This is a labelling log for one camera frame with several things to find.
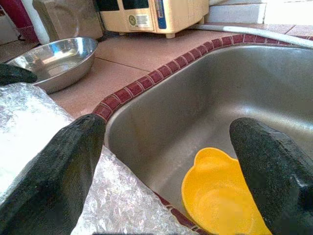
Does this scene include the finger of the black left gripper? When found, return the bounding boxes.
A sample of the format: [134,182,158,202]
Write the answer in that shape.
[0,63,38,86]

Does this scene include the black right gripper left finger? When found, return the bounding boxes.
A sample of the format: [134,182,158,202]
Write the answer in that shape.
[0,114,107,235]

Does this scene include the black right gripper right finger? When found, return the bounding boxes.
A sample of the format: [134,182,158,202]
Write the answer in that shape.
[229,117,313,235]

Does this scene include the small steel bowl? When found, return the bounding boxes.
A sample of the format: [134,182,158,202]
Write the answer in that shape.
[6,36,99,95]

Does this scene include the yellow plastic bowl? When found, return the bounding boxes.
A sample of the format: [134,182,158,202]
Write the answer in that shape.
[180,146,272,235]

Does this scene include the clear bubble wrap sheet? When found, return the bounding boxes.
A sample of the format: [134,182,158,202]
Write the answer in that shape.
[0,82,196,235]

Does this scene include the brown powder jar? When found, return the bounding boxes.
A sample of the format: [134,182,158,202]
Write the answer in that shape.
[33,0,103,45]

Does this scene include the stainless steel sink basin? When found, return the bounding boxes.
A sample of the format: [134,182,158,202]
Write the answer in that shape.
[105,44,313,235]

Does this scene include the beige water ionizer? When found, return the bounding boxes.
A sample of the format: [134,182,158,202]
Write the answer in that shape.
[96,0,210,39]

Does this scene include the thick white hose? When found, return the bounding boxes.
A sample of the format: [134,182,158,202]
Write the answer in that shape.
[193,23,313,48]

